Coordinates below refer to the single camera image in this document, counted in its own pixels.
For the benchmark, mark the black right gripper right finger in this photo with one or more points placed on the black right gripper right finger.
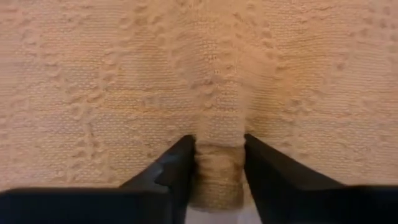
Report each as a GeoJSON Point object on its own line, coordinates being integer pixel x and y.
{"type": "Point", "coordinates": [311, 207]}

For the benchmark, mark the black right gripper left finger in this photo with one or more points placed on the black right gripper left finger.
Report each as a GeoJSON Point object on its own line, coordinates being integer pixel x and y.
{"type": "Point", "coordinates": [93, 207]}

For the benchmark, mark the mustard yellow towel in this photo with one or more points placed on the mustard yellow towel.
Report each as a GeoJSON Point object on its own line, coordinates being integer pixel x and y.
{"type": "Point", "coordinates": [93, 77]}

